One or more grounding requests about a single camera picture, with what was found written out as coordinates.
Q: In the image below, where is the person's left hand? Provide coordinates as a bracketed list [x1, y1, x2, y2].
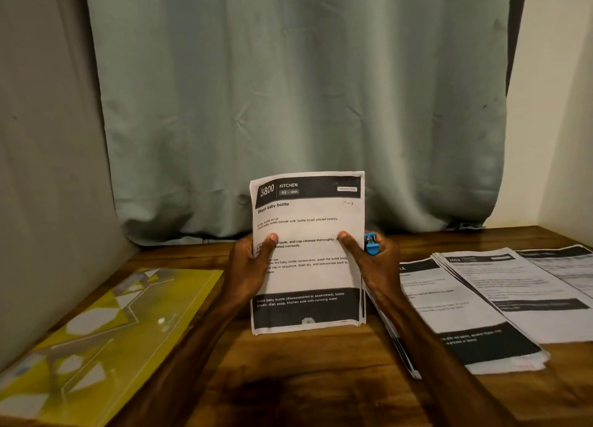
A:
[222, 232, 279, 312]

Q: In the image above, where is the person's right hand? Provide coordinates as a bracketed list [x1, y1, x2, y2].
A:
[336, 230, 406, 307]

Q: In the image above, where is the wash baby bottle paper stack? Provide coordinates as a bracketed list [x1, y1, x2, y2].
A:
[248, 171, 367, 336]

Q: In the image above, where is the yellow patterned folder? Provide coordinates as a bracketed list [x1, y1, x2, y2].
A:
[0, 267, 225, 427]

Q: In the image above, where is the person's left forearm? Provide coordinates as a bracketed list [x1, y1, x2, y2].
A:
[120, 297, 246, 427]

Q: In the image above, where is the person's right forearm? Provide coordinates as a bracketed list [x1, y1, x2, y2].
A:
[380, 292, 520, 427]

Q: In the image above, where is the pale green curtain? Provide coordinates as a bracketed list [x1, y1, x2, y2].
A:
[83, 0, 520, 247]

